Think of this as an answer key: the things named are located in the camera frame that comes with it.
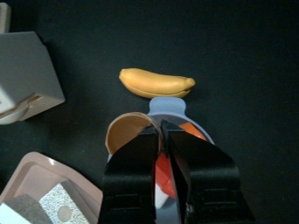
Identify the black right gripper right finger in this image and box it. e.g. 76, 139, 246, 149
160, 119, 258, 224

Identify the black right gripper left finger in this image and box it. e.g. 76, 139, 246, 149
97, 124, 163, 224

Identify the brown egg shell half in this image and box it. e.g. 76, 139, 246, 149
104, 111, 164, 156

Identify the speckled grey toy block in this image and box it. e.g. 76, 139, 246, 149
39, 183, 91, 224

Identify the pink toy tray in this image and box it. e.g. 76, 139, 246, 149
0, 151, 104, 224

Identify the light blue toy bottle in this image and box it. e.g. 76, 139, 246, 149
107, 96, 216, 224

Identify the yellow toy banana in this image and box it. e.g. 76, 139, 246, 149
117, 67, 196, 99

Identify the grey toy box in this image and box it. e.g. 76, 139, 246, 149
0, 31, 67, 126

